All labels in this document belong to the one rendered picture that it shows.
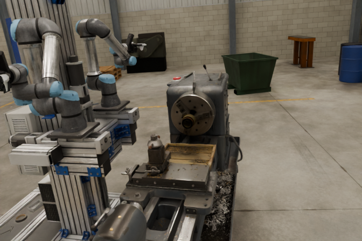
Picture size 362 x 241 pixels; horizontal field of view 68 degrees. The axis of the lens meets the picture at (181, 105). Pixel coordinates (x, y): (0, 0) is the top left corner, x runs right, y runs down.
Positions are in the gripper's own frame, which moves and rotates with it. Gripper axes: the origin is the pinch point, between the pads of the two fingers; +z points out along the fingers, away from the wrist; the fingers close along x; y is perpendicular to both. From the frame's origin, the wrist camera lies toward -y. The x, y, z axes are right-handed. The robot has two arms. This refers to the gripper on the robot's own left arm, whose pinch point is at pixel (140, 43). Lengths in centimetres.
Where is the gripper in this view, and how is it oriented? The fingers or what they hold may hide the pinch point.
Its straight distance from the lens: 258.1
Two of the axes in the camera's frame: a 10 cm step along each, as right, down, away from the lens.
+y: -0.4, 9.3, 3.6
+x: 8.4, 2.3, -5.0
